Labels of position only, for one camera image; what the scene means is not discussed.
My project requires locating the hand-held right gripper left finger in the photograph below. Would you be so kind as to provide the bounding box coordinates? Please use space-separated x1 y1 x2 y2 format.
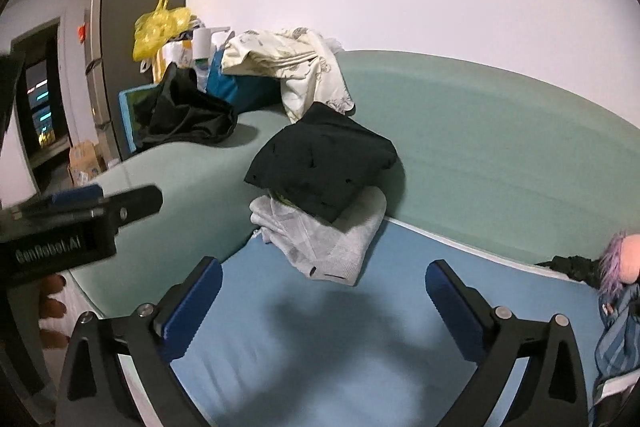
54 256 223 427

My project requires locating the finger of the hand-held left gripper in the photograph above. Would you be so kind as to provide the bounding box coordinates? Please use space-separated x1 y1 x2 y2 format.
90 185 164 228
10 184 105 220

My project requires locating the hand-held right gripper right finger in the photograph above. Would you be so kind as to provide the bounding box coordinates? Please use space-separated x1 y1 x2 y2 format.
425 259 591 427

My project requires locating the person's left hand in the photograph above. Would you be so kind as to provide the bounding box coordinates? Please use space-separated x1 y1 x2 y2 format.
36 274 72 350

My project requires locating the cardboard box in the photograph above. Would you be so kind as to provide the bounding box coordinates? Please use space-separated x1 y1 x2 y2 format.
67 141 107 185

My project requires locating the blue plastic case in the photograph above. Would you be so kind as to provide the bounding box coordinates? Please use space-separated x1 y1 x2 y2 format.
118 83 161 155

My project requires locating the black shiny garment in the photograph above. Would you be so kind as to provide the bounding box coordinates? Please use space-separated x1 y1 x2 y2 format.
131 63 239 148

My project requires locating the dark window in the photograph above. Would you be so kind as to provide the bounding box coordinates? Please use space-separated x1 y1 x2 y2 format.
11 18 73 195

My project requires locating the blue mat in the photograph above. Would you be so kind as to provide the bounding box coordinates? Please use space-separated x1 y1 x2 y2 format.
165 217 616 427

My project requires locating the dark cloth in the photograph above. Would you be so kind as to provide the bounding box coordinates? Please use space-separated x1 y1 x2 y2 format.
535 254 608 289

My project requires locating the grey sweater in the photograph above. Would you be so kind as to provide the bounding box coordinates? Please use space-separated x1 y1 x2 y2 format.
249 186 388 287

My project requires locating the teal bag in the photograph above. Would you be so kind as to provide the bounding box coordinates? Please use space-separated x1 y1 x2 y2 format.
206 52 286 114

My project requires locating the white bag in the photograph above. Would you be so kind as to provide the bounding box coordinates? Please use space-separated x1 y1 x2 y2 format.
160 42 196 82

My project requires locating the blue striped garment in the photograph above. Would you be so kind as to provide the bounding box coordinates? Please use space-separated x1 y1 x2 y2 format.
590 279 640 408

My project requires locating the white pump bottle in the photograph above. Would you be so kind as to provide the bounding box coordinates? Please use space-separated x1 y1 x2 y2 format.
192 25 232 60

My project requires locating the yellow plastic bag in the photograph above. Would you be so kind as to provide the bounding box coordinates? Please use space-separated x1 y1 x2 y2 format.
132 0 193 62

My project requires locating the green sofa bed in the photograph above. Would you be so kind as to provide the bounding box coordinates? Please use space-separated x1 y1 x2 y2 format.
65 49 640 323

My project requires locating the pink plush toy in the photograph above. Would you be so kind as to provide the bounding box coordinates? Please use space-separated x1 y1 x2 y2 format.
597 231 640 303

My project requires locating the cream patterned garment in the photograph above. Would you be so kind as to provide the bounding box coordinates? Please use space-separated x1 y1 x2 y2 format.
220 27 357 124

